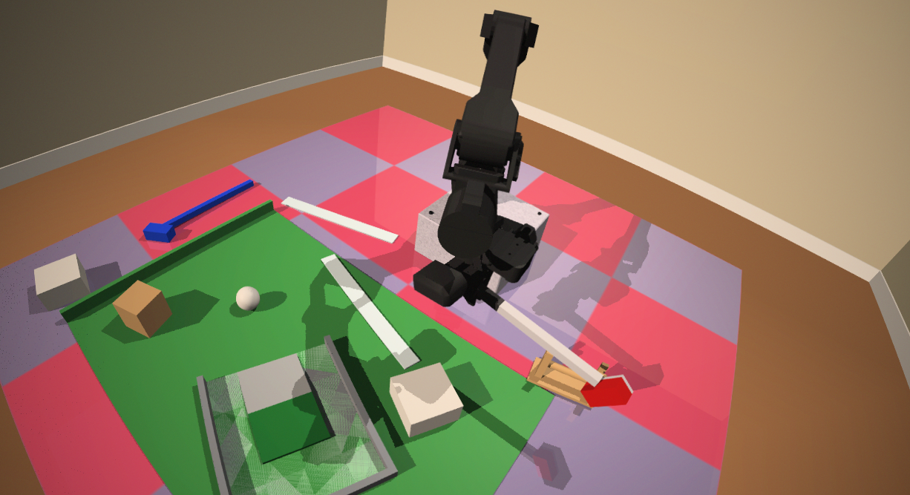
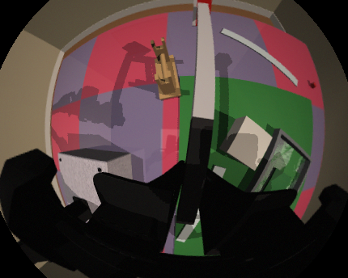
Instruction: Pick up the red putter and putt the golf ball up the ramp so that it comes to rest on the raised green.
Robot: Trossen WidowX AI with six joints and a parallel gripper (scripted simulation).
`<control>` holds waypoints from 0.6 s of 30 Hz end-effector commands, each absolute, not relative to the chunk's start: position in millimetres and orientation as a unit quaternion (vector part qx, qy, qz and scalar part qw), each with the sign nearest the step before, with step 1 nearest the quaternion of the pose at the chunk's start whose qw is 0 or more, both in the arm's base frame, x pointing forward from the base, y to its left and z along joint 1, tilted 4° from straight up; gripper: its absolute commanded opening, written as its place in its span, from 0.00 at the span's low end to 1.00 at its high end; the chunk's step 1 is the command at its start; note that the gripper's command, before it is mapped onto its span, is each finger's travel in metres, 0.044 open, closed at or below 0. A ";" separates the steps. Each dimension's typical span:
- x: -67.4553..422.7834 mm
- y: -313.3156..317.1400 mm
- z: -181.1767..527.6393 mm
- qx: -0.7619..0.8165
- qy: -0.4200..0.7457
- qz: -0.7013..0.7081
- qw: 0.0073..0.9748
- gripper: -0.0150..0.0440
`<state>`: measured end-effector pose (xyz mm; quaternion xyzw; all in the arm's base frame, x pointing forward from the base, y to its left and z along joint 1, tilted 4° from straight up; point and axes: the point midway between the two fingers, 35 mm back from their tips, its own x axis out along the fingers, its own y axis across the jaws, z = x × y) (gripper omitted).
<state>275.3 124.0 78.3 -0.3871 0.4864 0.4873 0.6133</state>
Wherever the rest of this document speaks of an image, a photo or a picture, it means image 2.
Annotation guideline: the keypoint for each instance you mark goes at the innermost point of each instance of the beige cube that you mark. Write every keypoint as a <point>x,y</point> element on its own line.
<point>246,141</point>

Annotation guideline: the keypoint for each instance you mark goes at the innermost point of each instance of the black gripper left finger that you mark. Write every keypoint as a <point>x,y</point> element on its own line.
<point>156,198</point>

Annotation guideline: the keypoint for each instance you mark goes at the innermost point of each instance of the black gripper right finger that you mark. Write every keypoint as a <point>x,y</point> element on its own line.
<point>224,209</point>

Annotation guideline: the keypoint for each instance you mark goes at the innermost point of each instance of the white flat bar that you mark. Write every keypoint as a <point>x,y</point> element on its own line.
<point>261,51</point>
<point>189,228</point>

